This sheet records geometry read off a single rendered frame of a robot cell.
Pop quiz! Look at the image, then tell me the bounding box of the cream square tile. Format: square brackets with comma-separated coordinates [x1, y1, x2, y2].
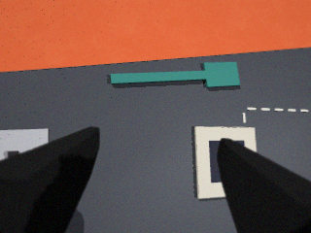
[194, 126, 257, 199]

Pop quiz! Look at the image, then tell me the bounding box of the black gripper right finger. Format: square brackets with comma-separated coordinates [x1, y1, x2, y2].
[217, 138, 311, 233]

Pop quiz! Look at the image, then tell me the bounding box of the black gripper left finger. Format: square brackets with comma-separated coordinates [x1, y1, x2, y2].
[0, 126, 100, 233]

